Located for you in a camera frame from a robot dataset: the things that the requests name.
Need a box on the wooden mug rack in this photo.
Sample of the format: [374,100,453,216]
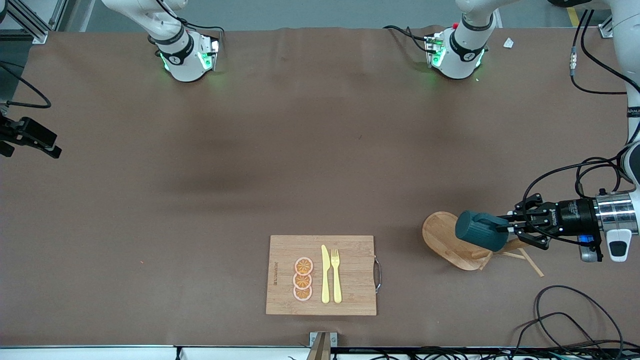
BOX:
[421,211,545,278]

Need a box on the yellow plastic fork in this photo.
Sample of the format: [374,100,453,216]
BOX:
[330,248,343,304]

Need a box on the white table edge rail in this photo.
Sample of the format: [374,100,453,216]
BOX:
[0,344,311,360]

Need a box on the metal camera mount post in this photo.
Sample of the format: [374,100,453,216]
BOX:
[309,331,338,360]

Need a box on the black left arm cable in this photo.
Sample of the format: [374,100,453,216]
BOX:
[521,7,640,201]

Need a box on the black looped table cable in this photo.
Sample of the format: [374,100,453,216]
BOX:
[513,312,609,360]
[534,284,626,352]

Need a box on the yellow plastic knife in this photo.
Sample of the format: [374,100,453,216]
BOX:
[321,244,331,304]

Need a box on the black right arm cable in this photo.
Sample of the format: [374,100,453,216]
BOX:
[0,60,53,110]

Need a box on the teal cup yellow inside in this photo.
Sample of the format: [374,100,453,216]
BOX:
[454,209,511,253]

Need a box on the bamboo cutting board metal handle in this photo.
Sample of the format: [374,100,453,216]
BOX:
[265,234,382,317]

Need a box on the large table cover sheet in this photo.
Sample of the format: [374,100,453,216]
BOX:
[0,26,640,349]

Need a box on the black arm base cable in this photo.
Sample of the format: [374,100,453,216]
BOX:
[154,0,225,39]
[383,24,432,55]

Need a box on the aluminium frame profile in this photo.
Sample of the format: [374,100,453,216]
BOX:
[0,0,69,45]
[597,12,615,40]

